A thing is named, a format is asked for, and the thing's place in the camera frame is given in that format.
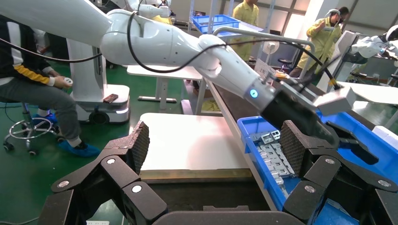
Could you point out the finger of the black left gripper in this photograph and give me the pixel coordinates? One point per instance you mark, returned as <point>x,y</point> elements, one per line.
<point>360,152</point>
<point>342,129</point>

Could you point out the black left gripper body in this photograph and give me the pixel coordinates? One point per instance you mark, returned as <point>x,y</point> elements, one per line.
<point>292,108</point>

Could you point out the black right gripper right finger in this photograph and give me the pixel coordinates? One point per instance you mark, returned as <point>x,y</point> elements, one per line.
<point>292,149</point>

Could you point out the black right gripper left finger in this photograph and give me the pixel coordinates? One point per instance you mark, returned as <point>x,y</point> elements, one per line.
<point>136,149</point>

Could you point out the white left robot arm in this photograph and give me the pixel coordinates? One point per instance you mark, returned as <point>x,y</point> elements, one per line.
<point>155,43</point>

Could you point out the flat slotted metal part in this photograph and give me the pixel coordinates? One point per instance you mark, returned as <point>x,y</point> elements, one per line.
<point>273,158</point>
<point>280,167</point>
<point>266,149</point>
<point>286,174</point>

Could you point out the blue plastic bin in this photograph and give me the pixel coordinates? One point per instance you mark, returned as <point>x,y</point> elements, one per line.
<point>385,149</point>

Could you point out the white foam block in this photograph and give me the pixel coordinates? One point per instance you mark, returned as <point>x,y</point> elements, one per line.
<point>387,135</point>

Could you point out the wooden edge strip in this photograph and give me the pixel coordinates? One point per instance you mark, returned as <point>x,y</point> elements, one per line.
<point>281,74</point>

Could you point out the black round stool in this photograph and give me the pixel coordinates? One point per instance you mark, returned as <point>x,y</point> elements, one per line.
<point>284,61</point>

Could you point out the acrylic sign holder red print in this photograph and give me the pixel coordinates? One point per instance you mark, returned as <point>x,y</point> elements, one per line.
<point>262,68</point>

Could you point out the white desk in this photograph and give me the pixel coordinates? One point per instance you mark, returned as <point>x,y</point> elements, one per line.
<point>379,93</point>
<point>161,73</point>

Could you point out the dark phone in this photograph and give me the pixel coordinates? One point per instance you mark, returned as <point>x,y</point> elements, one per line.
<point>110,98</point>

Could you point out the black felt table mat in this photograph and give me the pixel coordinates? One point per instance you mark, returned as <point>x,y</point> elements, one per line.
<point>230,105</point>

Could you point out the white small fan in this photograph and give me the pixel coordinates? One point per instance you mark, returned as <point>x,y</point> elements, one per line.
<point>271,47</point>

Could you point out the person yellow coat white headset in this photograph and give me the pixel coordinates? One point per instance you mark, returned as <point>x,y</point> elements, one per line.
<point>320,37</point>

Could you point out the yellow cloth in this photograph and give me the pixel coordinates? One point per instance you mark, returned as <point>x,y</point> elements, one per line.
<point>211,106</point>

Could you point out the white power strip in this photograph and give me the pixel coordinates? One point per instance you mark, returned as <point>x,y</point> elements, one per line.
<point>98,223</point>

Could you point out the white robot column and base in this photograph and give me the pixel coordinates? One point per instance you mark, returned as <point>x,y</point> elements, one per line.
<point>87,80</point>

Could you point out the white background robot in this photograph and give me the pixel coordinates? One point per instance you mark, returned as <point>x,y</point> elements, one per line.
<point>367,46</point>

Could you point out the white handheld controller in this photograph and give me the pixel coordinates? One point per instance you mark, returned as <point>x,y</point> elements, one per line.
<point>68,81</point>

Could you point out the person in yellow coat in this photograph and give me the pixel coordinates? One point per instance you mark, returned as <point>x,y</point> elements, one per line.
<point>245,12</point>

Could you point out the seated person in black jacket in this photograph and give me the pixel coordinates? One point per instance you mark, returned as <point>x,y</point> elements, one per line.
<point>37,96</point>

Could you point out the blue plastic crate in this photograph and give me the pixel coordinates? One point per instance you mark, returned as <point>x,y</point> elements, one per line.
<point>217,20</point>

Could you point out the chrome swivel stool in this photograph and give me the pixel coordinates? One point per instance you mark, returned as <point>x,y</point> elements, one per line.
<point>25,113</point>

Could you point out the metal storage rack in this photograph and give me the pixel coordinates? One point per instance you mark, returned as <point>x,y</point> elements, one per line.
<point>213,12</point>

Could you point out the metal bracket with square holes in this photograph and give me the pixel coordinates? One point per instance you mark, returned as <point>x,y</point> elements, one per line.
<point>269,138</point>

